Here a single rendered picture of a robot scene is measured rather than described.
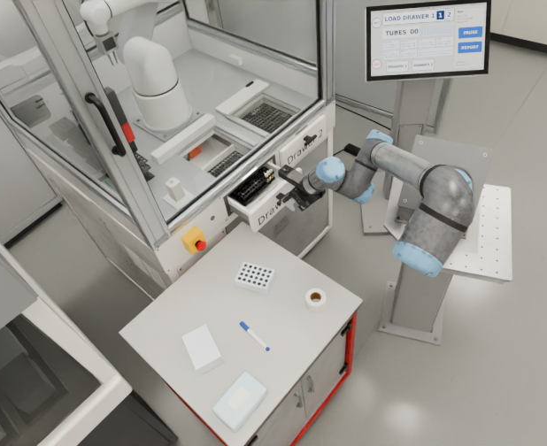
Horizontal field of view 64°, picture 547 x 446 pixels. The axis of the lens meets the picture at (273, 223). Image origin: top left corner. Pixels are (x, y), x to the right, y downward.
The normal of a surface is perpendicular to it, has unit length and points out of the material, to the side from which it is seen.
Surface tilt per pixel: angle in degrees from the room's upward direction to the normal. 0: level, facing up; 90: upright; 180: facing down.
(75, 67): 90
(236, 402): 0
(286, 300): 0
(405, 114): 90
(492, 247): 0
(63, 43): 90
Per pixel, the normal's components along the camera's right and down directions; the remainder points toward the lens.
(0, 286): 0.74, 0.47
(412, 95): -0.05, 0.78
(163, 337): -0.10, -0.63
